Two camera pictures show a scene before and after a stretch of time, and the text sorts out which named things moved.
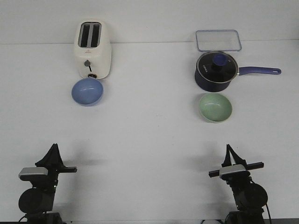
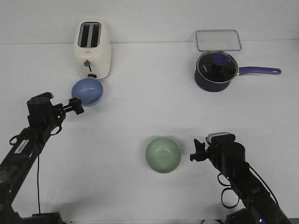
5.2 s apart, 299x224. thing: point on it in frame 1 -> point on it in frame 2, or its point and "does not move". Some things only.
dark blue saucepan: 215,71 does not move
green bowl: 215,107 -> 163,155
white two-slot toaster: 92,43 does not move
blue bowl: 87,92 does not move
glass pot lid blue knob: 217,66 does not move
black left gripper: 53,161 -> 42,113
